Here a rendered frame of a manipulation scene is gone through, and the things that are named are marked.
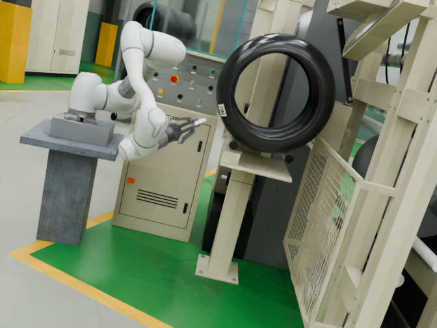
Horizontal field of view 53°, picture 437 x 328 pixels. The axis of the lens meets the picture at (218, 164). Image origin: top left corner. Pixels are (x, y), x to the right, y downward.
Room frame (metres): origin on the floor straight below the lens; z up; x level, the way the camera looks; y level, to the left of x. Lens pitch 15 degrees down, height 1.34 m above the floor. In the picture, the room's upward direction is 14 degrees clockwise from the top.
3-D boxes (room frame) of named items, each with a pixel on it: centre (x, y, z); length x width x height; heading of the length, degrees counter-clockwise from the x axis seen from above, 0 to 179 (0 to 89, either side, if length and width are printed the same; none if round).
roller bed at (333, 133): (2.50, -0.56, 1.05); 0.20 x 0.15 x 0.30; 2
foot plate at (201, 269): (2.52, -0.16, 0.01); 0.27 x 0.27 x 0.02; 2
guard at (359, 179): (2.05, -0.52, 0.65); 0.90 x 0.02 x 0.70; 2
